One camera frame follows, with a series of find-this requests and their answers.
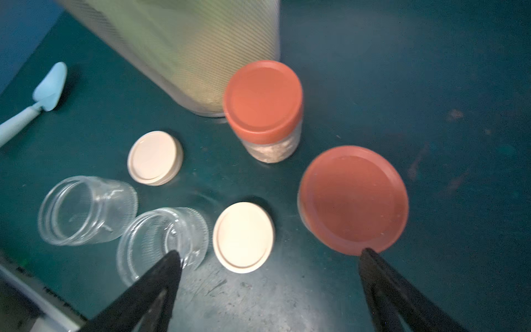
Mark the mesh waste bin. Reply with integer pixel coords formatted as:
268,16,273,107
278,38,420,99
62,0,281,118

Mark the beige jar lid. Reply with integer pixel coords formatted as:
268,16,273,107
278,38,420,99
212,202,275,274
127,131,184,186

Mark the light blue spatula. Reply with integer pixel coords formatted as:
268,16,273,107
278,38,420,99
1,62,68,147

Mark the brown-lid oatmeal jar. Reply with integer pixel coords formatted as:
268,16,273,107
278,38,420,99
223,60,304,163
297,145,409,256

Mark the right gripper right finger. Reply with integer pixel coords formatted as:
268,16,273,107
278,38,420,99
358,248,466,331

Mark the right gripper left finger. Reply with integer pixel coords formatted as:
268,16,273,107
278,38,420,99
80,250,183,331

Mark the beige-lid oatmeal jar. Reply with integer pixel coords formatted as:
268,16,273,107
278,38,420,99
37,176,138,246
116,207,210,286

